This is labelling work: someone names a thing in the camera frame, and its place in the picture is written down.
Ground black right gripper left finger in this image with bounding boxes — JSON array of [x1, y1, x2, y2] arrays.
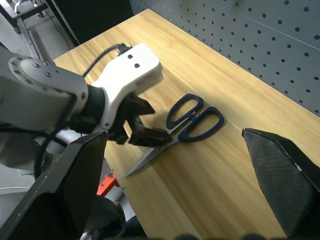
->
[[0, 131, 109, 240]]

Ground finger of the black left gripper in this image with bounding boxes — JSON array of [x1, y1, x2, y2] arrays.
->
[[127, 126, 174, 149], [129, 93, 156, 118]]

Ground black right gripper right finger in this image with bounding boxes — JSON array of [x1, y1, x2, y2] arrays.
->
[[241, 127, 320, 239]]

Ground navy handled scissors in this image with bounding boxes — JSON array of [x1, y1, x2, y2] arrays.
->
[[121, 93, 225, 180]]

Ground grey metal pegboard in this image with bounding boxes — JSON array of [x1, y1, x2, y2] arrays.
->
[[129, 0, 320, 116]]

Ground orange clamp part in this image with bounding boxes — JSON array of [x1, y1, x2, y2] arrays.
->
[[96, 169, 118, 197]]

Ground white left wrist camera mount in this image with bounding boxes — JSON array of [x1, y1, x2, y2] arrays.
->
[[91, 43, 163, 129]]

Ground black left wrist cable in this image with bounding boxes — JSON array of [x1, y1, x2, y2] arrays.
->
[[81, 43, 133, 77]]

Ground grey metal table frame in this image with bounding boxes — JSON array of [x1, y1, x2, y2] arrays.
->
[[0, 0, 81, 60]]

